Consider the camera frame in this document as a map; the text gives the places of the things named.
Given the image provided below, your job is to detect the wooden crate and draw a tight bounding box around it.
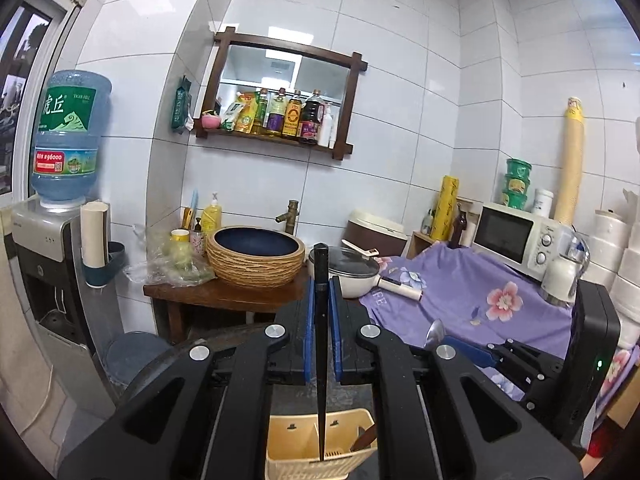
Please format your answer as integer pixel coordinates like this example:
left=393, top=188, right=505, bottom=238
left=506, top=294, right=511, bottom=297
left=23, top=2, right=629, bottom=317
left=406, top=199, right=482, bottom=260

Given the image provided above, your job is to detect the brown rice cooker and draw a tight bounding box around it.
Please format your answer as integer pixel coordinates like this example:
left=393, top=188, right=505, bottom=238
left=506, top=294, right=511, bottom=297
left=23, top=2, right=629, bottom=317
left=346, top=210, right=408, bottom=258

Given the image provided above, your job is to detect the cream plastic utensil holder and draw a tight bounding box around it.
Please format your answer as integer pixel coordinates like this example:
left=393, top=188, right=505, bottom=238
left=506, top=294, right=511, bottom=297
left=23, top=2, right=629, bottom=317
left=264, top=407, right=378, bottom=480

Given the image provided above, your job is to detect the wooden basin stand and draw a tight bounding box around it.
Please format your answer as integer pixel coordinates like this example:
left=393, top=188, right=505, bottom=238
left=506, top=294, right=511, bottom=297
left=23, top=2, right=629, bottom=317
left=143, top=265, right=311, bottom=346

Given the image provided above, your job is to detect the cream pan with lid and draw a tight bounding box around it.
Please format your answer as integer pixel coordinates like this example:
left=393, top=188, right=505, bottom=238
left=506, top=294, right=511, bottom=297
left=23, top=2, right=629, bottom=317
left=307, top=246, right=423, bottom=303

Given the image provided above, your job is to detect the white rice paddle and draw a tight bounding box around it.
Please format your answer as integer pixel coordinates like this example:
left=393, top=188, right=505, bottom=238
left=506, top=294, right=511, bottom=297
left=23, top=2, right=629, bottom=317
left=341, top=239, right=381, bottom=257

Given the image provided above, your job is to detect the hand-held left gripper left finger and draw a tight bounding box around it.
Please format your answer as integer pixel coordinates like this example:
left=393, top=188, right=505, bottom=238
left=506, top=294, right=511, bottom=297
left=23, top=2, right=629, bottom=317
left=59, top=278, right=317, bottom=480

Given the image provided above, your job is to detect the yellow dish soap bottle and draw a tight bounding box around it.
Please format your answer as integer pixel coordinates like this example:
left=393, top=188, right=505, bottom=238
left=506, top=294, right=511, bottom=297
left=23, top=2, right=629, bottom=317
left=201, top=192, right=222, bottom=246

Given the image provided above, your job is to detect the purple floral cloth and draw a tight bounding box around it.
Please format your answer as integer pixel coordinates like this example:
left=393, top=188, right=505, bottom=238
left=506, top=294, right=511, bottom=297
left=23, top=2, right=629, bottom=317
left=360, top=242, right=631, bottom=401

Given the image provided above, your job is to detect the yellow roll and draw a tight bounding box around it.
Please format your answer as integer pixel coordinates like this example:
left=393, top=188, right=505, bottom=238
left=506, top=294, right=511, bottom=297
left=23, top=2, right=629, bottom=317
left=431, top=175, right=460, bottom=242

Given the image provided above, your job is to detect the blue water bottle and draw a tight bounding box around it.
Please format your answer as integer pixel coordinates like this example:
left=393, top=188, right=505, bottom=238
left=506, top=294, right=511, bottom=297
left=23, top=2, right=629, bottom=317
left=31, top=70, right=113, bottom=208

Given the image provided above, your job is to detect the stack of toilet paper rolls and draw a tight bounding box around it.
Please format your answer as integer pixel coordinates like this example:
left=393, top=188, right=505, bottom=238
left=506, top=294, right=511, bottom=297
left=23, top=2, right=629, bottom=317
left=580, top=187, right=640, bottom=351

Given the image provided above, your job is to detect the yellow seasoning pouch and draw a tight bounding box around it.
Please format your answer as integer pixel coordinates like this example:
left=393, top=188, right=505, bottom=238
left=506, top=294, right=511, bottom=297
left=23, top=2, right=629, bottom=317
left=235, top=92, right=261, bottom=135

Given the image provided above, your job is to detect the woven blue basin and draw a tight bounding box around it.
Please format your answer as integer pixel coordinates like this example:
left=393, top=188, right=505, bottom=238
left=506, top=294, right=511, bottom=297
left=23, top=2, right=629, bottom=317
left=206, top=226, right=306, bottom=289

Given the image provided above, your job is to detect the yellow label bottle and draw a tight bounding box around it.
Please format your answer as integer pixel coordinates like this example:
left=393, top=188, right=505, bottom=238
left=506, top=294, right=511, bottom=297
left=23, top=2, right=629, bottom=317
left=282, top=90, right=303, bottom=140

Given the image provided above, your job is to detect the white microwave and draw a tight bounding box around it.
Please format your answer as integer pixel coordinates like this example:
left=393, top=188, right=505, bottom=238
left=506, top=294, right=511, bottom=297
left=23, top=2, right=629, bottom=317
left=472, top=201, right=563, bottom=281

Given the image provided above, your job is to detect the wooden framed mirror shelf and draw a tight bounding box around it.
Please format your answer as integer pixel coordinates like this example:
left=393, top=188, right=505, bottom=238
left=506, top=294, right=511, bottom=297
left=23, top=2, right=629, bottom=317
left=194, top=26, right=369, bottom=162

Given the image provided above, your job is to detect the green hanging packet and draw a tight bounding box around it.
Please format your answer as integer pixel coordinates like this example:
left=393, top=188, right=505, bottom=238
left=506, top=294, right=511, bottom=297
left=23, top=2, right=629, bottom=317
left=171, top=76, right=195, bottom=133

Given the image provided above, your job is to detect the tall stack of paper cups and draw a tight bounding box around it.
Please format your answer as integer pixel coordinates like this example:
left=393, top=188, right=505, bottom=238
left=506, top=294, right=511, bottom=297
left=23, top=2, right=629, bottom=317
left=554, top=97, right=585, bottom=226

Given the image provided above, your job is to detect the clear plastic bag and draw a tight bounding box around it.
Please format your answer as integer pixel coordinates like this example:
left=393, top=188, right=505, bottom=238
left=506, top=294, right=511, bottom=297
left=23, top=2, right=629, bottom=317
left=122, top=225, right=216, bottom=288

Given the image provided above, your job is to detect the paper cup holder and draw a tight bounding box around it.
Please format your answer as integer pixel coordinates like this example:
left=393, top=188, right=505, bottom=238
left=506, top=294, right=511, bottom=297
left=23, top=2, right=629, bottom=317
left=80, top=200, right=127, bottom=289

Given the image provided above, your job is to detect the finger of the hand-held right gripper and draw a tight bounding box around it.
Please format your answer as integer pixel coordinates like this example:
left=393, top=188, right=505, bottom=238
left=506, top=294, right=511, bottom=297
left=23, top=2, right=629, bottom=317
left=442, top=335, right=568, bottom=376
left=492, top=362, right=551, bottom=403

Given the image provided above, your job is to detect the purple label bottle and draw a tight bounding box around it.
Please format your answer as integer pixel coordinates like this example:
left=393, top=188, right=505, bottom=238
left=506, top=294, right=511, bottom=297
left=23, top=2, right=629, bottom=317
left=266, top=87, right=288, bottom=137

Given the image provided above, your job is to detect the window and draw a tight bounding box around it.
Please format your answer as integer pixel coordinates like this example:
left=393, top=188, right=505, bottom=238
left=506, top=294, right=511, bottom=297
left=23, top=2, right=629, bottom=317
left=0, top=0, right=76, bottom=196

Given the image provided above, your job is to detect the metal spoon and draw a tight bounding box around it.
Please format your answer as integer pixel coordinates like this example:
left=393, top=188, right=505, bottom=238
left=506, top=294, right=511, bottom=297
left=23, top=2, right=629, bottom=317
left=424, top=319, right=447, bottom=351

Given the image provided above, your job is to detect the dark soy sauce bottle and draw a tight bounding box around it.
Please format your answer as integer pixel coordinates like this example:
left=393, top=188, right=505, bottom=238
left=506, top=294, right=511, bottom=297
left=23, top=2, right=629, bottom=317
left=299, top=90, right=325, bottom=145

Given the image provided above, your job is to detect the white jar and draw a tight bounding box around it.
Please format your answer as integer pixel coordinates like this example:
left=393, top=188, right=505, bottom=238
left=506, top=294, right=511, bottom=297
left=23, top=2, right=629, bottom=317
left=532, top=189, right=555, bottom=218

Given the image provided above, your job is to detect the bamboo style faucet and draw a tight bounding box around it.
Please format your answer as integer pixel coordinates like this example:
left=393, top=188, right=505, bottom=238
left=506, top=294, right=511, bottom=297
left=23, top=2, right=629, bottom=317
left=276, top=200, right=300, bottom=235

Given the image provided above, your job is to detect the brown glass bottle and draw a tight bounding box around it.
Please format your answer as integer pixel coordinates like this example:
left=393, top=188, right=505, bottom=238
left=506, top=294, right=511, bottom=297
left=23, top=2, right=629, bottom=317
left=448, top=208, right=468, bottom=250

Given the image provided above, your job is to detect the green cap oil bottle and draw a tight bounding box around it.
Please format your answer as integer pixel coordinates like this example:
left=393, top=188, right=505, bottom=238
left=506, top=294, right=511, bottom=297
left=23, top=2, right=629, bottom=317
left=252, top=88, right=271, bottom=136

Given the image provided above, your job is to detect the cardboard box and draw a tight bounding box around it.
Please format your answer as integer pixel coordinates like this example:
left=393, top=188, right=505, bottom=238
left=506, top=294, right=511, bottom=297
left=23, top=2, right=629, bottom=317
left=607, top=375, right=640, bottom=441

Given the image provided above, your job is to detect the floral soap dispenser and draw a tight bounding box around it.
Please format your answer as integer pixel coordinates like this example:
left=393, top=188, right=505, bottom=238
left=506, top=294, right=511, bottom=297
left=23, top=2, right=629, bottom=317
left=190, top=217, right=207, bottom=256

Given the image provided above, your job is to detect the grey trash can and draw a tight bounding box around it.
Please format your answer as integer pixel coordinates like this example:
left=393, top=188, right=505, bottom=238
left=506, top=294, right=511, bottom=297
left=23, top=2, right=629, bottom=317
left=105, top=331, right=173, bottom=396

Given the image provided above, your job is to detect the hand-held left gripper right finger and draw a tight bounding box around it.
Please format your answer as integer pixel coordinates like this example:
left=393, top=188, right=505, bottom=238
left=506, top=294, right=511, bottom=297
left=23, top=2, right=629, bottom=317
left=330, top=279, right=583, bottom=480

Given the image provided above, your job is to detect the white bottle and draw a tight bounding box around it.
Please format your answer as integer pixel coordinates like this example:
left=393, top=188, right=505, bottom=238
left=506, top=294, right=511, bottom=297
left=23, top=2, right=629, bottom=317
left=317, top=102, right=335, bottom=148

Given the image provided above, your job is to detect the green seasoning pouch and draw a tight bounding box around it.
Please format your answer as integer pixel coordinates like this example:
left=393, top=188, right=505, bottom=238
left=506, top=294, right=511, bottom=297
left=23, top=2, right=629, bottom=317
left=220, top=92, right=246, bottom=133

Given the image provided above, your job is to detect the grey water dispenser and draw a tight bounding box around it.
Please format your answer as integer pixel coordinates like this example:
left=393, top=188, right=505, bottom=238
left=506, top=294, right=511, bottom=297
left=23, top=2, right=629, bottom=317
left=10, top=200, right=118, bottom=418

